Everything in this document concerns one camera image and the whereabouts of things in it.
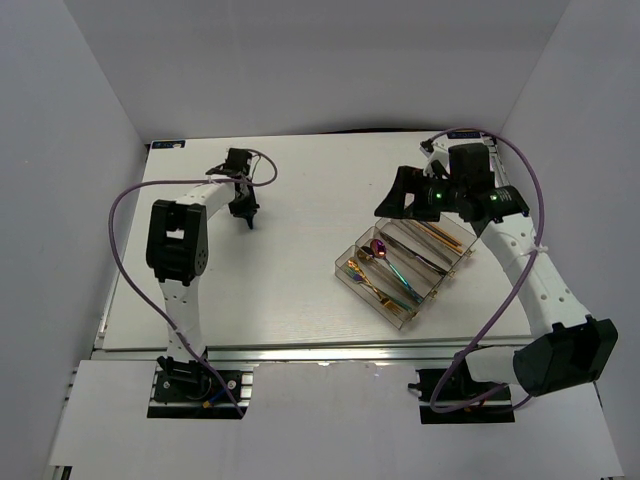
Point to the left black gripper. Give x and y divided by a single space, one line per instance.
248 211

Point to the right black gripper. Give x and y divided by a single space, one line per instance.
408 180

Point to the blue chopstick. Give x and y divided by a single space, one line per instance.
424 229

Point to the orange chopstick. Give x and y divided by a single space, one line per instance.
443 235

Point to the black knife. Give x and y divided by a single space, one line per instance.
412 254

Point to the iridescent purple spoon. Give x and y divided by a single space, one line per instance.
380 252

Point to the gold fork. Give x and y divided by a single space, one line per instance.
359 277

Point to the black spoon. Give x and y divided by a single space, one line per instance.
376 265

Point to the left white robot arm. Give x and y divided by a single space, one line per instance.
177 251

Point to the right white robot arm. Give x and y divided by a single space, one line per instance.
570 347

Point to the right blue corner sticker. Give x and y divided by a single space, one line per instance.
463 135

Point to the blue corner sticker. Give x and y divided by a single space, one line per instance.
463 135
168 144

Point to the clear four-slot utensil organizer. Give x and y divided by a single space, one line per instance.
424 280

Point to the left blue corner sticker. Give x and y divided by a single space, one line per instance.
168 144

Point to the aluminium table rail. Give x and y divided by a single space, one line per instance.
422 354

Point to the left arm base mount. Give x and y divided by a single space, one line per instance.
190 392

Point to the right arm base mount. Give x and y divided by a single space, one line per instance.
459 388

